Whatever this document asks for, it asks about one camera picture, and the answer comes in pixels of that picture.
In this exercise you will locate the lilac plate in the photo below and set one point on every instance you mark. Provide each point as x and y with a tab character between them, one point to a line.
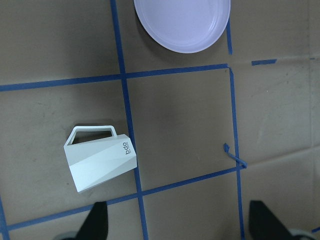
184	26

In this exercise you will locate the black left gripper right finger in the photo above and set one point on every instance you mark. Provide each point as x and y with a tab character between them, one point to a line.
264	225

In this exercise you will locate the white faceted mug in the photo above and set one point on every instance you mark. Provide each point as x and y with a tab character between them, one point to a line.
94	162

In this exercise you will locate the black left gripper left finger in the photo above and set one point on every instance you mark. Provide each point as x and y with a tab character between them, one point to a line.
96	225

